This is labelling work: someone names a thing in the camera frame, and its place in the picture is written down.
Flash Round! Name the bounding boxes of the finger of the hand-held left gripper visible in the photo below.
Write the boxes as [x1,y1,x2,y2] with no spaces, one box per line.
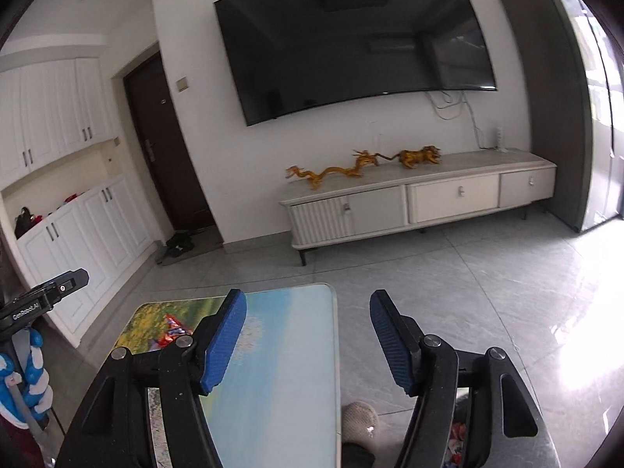
[29,268,90,304]

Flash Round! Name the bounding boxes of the golden tiger figurine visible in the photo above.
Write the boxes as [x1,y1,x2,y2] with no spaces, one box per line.
[387,145,442,170]

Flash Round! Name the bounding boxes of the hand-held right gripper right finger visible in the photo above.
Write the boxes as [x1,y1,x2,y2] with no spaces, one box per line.
[369,289,561,468]

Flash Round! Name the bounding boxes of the white cables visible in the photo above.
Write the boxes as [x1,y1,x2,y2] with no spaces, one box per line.
[429,89,498,149]

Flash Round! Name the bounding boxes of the grey fuzzy slipper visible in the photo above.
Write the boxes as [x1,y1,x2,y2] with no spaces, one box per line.
[341,401,380,442]

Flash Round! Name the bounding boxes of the black bag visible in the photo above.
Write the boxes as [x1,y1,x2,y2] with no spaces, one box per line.
[14,207,42,239]

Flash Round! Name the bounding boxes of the red blue snack wrapper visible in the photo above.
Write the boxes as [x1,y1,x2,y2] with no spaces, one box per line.
[158,314,193,352]

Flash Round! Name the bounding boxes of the dark brown door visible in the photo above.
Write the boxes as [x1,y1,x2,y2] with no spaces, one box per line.
[123,53,215,232]

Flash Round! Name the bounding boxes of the dark shoes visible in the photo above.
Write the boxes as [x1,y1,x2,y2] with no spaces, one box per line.
[163,231,196,259]

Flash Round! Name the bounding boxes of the black wall television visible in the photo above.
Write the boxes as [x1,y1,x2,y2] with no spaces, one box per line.
[214,0,498,128]

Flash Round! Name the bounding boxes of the grey tall panel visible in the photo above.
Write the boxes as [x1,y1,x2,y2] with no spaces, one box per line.
[496,0,610,233]

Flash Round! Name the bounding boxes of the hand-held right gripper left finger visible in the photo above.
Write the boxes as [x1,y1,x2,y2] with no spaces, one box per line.
[56,289,247,468]

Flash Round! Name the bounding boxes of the person's left forearm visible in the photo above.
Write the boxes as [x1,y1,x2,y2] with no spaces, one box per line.
[0,414,47,468]

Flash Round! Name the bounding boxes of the landscape print coffee table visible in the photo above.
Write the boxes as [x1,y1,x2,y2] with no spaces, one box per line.
[113,284,339,468]

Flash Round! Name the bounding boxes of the white base cabinets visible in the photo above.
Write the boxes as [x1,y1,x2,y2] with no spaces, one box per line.
[2,175,152,347]

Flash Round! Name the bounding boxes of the white wall cabinets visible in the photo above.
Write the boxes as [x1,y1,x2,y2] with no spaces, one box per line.
[0,57,115,183]

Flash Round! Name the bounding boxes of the glass balcony door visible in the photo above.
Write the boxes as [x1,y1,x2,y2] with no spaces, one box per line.
[560,0,624,225]

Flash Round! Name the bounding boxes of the golden dragon figurine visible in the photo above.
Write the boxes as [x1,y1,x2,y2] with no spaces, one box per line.
[286,149,386,192]

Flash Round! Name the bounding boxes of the waste bin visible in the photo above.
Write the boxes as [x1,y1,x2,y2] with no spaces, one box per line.
[451,390,472,468]

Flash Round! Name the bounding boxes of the white television cabinet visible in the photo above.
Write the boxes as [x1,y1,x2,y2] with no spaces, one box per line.
[279,150,557,266]

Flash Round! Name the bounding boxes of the person's left hand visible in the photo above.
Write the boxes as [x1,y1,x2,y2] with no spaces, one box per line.
[0,329,54,431]

